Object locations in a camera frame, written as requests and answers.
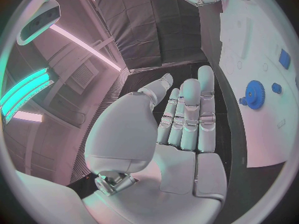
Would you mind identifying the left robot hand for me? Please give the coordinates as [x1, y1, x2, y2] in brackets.
[81, 65, 228, 224]

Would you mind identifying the white task board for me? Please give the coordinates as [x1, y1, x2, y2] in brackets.
[198, 0, 299, 168]

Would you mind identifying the blue block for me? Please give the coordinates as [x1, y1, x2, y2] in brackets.
[278, 48, 292, 70]

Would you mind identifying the blue gear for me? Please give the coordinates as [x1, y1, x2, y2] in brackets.
[245, 80, 266, 111]

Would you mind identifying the glowing light bar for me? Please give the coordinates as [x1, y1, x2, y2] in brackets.
[0, 67, 56, 125]

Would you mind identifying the white oblong camera housing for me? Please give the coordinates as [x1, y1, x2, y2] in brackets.
[16, 0, 62, 46]

